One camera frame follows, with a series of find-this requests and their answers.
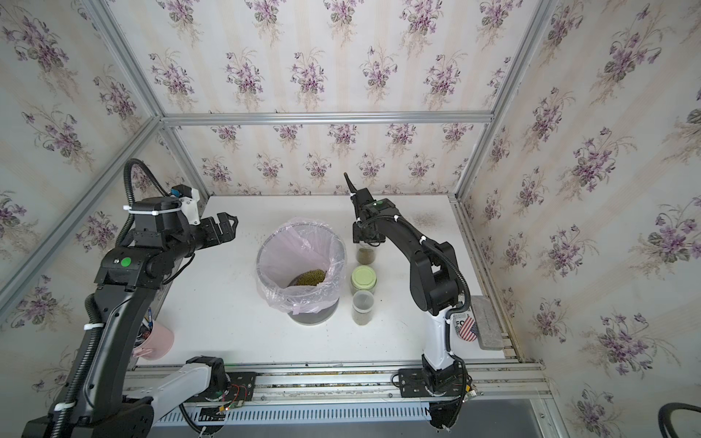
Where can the clear plastic jar of beans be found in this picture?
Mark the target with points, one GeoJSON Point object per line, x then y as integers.
{"type": "Point", "coordinates": [365, 254]}

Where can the open clear jar with beans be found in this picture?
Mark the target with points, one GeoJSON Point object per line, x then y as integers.
{"type": "Point", "coordinates": [362, 307]}

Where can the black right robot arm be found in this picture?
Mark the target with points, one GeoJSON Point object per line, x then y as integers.
{"type": "Point", "coordinates": [437, 287]}

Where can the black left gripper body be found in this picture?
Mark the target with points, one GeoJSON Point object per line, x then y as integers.
{"type": "Point", "coordinates": [207, 236]}

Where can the white vented cable duct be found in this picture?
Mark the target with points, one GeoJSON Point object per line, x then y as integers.
{"type": "Point", "coordinates": [315, 414]}

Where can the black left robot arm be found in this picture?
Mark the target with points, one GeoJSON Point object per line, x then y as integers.
{"type": "Point", "coordinates": [160, 229]}

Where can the aluminium mounting rail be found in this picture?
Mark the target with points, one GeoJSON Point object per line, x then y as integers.
{"type": "Point", "coordinates": [375, 382]}

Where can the printed can with flag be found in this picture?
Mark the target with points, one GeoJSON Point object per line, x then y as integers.
{"type": "Point", "coordinates": [466, 328]}

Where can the pink cup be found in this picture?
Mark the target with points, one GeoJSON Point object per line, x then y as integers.
{"type": "Point", "coordinates": [157, 345]}

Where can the mesh bin with pink bag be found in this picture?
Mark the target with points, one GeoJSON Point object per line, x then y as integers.
{"type": "Point", "coordinates": [300, 271]}

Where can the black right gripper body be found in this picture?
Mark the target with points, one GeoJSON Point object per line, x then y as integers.
{"type": "Point", "coordinates": [360, 233]}

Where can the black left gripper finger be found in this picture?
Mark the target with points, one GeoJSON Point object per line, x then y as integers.
{"type": "Point", "coordinates": [227, 221]}
{"type": "Point", "coordinates": [225, 235]}

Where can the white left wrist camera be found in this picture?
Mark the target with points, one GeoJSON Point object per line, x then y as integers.
{"type": "Point", "coordinates": [189, 205]}

